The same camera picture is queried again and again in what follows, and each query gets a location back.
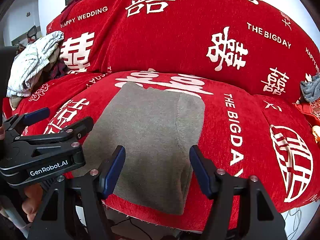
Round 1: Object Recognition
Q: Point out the black chair back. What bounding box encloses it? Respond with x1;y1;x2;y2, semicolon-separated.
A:
0;45;18;100

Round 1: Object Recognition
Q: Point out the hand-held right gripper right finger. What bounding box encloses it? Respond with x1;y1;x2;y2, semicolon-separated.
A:
189;145;288;240

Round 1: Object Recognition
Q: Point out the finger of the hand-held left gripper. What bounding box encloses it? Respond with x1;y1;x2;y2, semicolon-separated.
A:
2;107;50;136
15;116;94;157

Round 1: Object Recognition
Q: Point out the thin grey cable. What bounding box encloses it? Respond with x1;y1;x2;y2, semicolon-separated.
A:
285;206;304;239

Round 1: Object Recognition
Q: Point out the dark purple cloth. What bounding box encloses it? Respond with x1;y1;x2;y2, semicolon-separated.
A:
49;57;70;80

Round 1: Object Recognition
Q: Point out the brown cloth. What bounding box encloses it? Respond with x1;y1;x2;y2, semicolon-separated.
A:
46;47;62;67

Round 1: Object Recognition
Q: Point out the black cable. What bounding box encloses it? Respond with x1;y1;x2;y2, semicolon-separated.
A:
110;216;160;233

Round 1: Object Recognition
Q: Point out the black metal frame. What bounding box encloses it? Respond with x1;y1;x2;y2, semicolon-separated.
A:
26;25;38;42

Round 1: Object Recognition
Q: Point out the grey fluffy cloth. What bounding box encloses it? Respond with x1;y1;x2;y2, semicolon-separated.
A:
300;73;320;103

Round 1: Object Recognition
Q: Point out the white quilted jacket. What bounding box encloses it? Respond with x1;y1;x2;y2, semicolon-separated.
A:
7;31;65;98

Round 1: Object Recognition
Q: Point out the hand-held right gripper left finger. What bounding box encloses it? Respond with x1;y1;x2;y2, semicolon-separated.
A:
27;145;126;240

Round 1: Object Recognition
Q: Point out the red printed sofa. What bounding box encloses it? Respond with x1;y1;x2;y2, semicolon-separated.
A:
2;0;320;233

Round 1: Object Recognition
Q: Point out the red embroidered cushion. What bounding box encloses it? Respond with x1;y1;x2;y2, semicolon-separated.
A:
292;100;320;128

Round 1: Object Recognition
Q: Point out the grey pole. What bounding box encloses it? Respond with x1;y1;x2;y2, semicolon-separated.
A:
0;197;29;238

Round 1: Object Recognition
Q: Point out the person's left hand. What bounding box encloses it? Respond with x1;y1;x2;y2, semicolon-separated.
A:
21;184;44;223

